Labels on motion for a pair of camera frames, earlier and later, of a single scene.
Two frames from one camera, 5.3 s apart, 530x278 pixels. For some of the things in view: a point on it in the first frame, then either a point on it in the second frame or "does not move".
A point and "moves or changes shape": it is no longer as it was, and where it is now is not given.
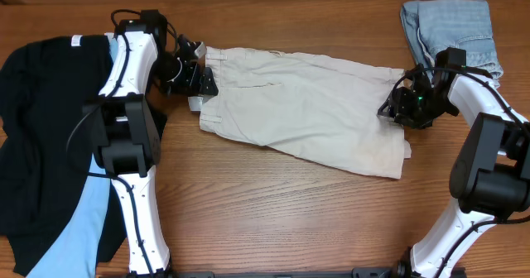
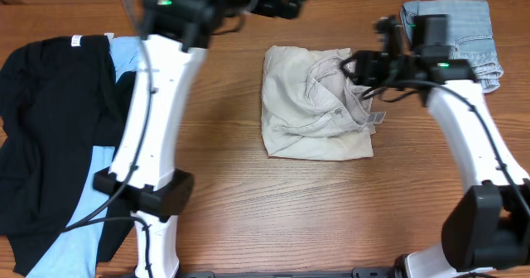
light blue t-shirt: [75, 251] does not move
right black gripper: [400, 105] -> [368, 67]
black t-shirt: [47, 140] does not move
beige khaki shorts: [324, 109] moves or changes shape
